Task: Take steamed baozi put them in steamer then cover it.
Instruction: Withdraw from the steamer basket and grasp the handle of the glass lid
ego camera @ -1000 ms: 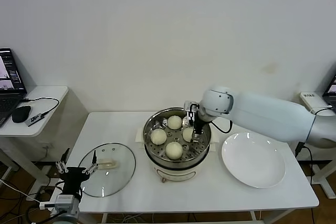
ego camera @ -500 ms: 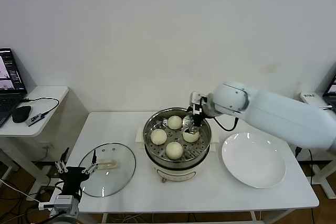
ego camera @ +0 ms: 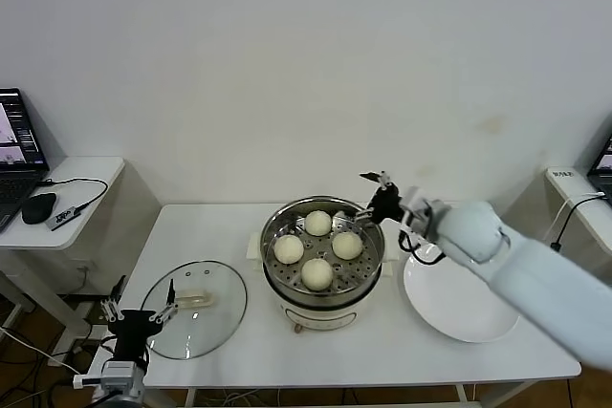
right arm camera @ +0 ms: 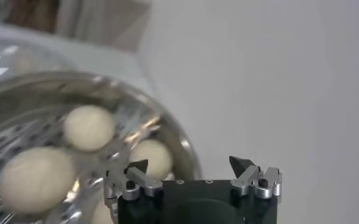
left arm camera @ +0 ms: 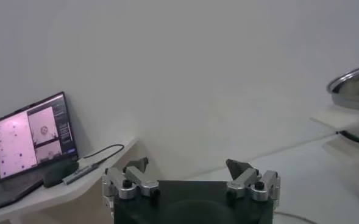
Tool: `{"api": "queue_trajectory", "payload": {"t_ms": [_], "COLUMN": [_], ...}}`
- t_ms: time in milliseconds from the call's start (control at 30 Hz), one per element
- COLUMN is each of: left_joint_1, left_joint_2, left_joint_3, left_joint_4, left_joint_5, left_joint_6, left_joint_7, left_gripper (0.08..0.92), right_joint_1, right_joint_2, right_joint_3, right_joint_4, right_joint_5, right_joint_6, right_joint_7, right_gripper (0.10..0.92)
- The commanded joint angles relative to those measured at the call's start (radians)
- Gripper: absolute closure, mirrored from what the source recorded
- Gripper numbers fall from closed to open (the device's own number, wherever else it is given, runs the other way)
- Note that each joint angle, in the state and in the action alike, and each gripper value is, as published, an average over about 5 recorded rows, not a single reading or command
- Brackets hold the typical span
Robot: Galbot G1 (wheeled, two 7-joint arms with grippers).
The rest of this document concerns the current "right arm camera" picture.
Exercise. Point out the white steamed baozi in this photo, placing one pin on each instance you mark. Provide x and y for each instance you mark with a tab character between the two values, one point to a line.
36	179
158	152
89	128
101	216

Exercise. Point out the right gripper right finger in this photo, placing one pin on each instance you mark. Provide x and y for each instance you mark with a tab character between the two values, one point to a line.
252	181

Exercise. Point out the perforated stainless steel steamer basket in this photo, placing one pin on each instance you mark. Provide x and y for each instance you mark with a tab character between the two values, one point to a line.
2	143

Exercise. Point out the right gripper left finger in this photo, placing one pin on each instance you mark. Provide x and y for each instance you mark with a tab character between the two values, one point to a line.
130	184

